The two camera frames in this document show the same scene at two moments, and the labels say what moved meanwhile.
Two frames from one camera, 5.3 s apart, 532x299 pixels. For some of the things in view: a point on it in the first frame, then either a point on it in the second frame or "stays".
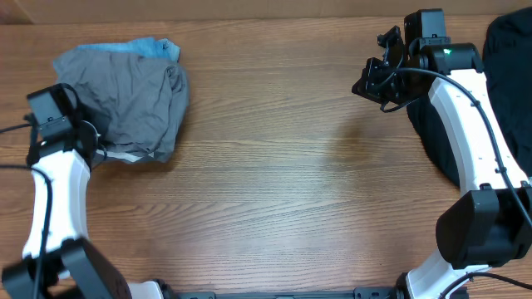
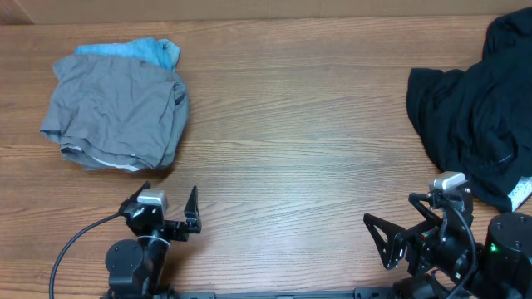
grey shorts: [138, 105] stays
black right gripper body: [375, 77] → [403, 245]
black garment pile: [507, 61] stays
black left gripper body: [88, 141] → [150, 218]
